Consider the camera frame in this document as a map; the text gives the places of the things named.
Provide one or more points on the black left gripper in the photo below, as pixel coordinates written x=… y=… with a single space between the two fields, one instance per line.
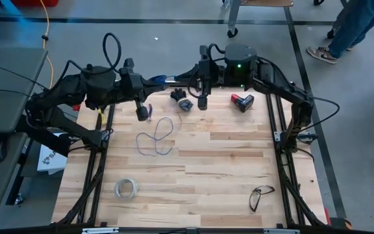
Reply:
x=133 y=86

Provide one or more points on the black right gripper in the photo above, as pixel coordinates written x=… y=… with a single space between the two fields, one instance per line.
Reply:
x=213 y=76

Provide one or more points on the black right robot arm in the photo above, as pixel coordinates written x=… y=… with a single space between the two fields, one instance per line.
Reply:
x=271 y=87

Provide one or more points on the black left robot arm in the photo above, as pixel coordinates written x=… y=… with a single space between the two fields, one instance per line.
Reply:
x=99 y=86

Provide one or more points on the grey yellow work glove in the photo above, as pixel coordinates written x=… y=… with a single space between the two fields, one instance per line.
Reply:
x=182 y=100

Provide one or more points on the red black power tool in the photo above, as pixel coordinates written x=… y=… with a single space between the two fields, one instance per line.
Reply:
x=243 y=103

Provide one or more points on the wooden workbench grey legs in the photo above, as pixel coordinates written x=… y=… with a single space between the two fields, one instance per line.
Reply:
x=234 y=16

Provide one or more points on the grey tape roll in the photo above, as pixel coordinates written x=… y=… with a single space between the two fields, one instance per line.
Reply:
x=117 y=188

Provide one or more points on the white printed box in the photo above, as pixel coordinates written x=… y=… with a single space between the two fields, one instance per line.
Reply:
x=52 y=164

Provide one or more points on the clear black safety glasses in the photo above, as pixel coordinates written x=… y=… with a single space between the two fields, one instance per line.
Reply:
x=255 y=195

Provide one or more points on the grey desk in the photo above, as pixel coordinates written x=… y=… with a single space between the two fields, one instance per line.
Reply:
x=11 y=81

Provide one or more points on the red plastic crate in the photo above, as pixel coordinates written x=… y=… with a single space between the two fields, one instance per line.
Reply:
x=34 y=2

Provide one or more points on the person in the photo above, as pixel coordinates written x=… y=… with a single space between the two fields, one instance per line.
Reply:
x=356 y=26

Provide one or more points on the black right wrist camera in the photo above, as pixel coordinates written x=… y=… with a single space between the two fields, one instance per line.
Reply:
x=204 y=53

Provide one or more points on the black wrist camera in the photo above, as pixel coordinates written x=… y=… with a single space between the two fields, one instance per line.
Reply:
x=129 y=64
x=204 y=53

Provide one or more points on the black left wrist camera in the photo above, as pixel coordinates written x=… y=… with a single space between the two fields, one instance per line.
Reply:
x=129 y=64

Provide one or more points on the white rail bracket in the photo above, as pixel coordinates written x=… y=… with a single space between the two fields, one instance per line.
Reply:
x=106 y=135
x=278 y=136

